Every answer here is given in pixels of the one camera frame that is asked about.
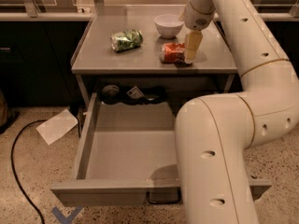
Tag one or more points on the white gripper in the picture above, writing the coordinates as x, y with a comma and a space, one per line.
196, 18

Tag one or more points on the red coke can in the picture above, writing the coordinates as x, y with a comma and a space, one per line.
172, 52

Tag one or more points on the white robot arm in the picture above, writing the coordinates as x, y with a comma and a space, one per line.
212, 131

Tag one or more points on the green soda can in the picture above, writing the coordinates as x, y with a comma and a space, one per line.
126, 40

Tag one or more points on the open grey top drawer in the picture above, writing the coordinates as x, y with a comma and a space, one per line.
124, 151

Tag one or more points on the white ceramic bowl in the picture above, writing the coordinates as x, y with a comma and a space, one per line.
168, 25

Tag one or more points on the grey cabinet with top surface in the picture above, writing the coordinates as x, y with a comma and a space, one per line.
95, 62

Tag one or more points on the dark counter cabinets behind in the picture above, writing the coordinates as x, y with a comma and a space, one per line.
36, 61

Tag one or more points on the white paper sheet on floor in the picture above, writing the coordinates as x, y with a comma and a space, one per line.
55, 128

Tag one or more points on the blue tape floor marker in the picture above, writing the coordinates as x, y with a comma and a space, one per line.
68, 219

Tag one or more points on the metal drawer handle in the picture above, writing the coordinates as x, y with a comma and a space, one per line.
163, 196

